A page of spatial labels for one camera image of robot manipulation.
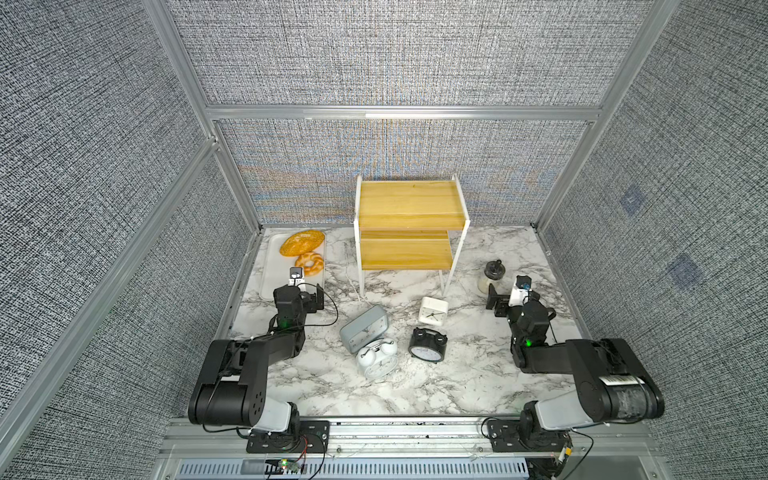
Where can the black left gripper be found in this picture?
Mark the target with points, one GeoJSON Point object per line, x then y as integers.
{"type": "Point", "coordinates": [311, 304]}

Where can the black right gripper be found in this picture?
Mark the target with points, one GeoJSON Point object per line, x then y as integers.
{"type": "Point", "coordinates": [493, 299]}

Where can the grey square alarm clock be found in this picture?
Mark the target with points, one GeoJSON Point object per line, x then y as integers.
{"type": "Point", "coordinates": [365, 328]}

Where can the small white square alarm clock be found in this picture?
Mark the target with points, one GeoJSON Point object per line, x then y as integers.
{"type": "Point", "coordinates": [433, 311]}

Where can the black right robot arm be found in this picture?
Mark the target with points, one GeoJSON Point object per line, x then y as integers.
{"type": "Point", "coordinates": [610, 382]}

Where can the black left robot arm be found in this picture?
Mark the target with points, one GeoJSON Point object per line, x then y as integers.
{"type": "Point", "coordinates": [231, 388]}

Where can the black twin-bell alarm clock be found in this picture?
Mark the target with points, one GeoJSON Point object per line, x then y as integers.
{"type": "Point", "coordinates": [428, 345]}

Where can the white twin-bell alarm clock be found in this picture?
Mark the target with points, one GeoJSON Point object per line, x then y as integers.
{"type": "Point", "coordinates": [378, 358]}

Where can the glass jar with black lid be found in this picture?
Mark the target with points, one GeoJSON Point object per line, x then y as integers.
{"type": "Point", "coordinates": [493, 272]}

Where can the white rectangular tray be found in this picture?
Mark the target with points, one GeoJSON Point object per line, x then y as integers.
{"type": "Point", "coordinates": [276, 267]}

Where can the oval brown bread loaf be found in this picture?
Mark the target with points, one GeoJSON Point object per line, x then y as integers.
{"type": "Point", "coordinates": [301, 242]}

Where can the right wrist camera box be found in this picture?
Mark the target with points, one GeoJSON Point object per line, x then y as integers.
{"type": "Point", "coordinates": [521, 290]}

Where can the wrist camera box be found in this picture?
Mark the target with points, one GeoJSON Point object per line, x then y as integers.
{"type": "Point", "coordinates": [521, 290]}
{"type": "Point", "coordinates": [296, 276]}

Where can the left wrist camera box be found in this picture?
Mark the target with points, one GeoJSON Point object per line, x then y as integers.
{"type": "Point", "coordinates": [296, 276]}

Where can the wooden two-tier white-frame shelf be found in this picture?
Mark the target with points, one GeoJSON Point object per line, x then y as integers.
{"type": "Point", "coordinates": [404, 225]}

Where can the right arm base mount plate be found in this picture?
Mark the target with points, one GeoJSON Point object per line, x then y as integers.
{"type": "Point", "coordinates": [515, 436]}

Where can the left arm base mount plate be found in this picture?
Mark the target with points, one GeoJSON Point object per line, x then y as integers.
{"type": "Point", "coordinates": [288, 437]}

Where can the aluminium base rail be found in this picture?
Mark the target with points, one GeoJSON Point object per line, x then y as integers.
{"type": "Point", "coordinates": [416, 447]}

